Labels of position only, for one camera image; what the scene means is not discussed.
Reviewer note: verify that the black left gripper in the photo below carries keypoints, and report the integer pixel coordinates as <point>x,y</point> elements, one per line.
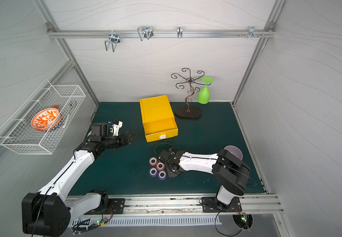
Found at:
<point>124,139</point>

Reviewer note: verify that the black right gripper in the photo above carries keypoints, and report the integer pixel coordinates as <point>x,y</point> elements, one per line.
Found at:
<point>169,160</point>

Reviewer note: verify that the red tape roll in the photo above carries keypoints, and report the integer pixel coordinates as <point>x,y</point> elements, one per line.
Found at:
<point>153,161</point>
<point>160,166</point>

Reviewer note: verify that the yellow plastic drawer cabinet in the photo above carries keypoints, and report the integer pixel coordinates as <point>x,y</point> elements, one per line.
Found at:
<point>158,119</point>

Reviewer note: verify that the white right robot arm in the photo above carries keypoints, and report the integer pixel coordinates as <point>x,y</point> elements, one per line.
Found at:
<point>227,166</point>

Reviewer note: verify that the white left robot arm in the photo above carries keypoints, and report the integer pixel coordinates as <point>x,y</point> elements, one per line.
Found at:
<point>47,212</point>

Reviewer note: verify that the purple tape roll right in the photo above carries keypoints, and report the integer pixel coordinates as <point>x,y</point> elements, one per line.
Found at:
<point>162,175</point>

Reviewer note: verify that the purple tape roll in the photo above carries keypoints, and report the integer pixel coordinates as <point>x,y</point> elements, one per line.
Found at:
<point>162,175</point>
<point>153,172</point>

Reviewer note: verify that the purple tape roll left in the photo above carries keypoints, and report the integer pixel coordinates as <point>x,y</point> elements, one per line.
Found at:
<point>153,172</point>

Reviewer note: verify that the bronze scroll metal stand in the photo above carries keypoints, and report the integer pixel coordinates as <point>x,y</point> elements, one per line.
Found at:
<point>188,111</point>

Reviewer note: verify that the purple grey bowl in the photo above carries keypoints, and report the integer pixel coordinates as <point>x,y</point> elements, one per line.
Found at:
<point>234,151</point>

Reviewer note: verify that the green plastic wine glass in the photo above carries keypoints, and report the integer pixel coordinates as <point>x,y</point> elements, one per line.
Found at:
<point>204,94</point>

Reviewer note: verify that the orange white patterned bowl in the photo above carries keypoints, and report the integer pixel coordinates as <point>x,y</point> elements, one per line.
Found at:
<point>46,119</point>

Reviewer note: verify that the metal double hook left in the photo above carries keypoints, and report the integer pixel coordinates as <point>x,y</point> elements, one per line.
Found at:
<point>112,42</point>

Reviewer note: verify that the metal double hook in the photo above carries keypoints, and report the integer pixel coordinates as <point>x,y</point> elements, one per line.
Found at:
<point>145,32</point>
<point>112,42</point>

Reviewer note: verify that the metal double hook middle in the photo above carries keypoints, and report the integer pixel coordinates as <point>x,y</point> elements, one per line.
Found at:
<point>145,32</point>

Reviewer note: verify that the metal single hook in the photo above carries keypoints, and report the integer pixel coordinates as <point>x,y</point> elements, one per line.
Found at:
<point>179,32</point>

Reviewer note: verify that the metal hook right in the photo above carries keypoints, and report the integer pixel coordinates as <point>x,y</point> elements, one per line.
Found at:
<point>252,34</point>

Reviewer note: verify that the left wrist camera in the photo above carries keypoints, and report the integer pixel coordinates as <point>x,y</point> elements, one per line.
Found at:
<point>106,129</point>

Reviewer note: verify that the white wire basket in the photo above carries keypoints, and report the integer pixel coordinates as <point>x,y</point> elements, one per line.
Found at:
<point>17,135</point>

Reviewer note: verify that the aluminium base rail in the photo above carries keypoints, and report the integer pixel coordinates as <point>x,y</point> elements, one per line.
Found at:
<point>190,204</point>

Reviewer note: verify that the aluminium top rail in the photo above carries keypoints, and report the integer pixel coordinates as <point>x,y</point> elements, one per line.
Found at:
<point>158,34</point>

